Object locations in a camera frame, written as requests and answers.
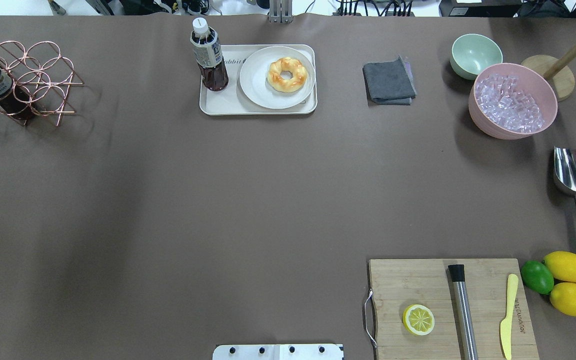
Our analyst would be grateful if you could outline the white plastic tray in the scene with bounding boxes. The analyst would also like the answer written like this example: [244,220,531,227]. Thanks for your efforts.
[199,44,318,116]

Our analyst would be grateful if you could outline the glazed twisted donut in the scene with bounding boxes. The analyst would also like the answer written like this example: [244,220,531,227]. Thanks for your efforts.
[266,57,309,93]

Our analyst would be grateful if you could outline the tea bottle on tray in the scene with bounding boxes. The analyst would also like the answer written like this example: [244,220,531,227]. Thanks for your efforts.
[190,17,229,92]

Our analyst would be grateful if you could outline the white round plate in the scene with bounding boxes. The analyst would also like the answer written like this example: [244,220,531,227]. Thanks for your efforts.
[238,45,316,110]

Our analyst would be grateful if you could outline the grey folded cloth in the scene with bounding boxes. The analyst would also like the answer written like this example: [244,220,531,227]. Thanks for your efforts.
[362,56,418,106]

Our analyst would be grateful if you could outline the bamboo cutting board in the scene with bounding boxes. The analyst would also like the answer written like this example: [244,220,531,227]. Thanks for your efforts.
[369,259,520,360]

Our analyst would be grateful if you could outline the lemon half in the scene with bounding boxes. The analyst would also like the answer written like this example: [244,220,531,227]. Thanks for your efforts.
[402,304,435,337]

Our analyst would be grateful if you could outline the mint green bowl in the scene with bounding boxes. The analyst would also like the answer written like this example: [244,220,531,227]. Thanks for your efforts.
[450,33,504,80]

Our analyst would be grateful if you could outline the clear ice cubes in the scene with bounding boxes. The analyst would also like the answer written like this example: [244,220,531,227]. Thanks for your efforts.
[474,73,546,133]

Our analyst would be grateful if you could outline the pink bowl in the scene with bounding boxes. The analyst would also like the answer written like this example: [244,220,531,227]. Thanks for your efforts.
[468,63,558,140]

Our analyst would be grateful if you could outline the steel muddler black tip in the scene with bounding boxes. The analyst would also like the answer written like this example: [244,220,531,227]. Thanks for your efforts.
[447,264,479,360]

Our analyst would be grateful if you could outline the yellow plastic knife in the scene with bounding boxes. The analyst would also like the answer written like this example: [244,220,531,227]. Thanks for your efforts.
[499,273,519,360]

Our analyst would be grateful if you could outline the green lime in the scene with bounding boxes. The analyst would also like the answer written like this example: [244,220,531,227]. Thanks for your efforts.
[519,260,554,296]

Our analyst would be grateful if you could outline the wooden stand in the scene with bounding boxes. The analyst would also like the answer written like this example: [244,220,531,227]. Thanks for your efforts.
[521,43,576,101]

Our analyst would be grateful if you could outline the upper yellow lemon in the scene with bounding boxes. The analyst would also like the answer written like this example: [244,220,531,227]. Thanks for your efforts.
[542,251,576,283]

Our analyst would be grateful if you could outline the yellow lemon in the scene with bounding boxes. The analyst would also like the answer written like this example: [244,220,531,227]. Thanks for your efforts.
[542,251,576,283]
[550,282,576,317]

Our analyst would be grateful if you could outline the lower yellow lemon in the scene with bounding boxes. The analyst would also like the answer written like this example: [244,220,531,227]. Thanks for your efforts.
[550,282,576,317]

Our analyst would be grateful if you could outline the metal bracket at table edge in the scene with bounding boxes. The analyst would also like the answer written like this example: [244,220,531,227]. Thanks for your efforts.
[268,0,293,24]

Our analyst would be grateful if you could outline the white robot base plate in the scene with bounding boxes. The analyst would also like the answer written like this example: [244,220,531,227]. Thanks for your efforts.
[212,343,345,360]

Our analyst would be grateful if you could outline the copper wire bottle rack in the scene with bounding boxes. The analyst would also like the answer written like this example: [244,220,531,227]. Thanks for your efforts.
[0,39,85,126]

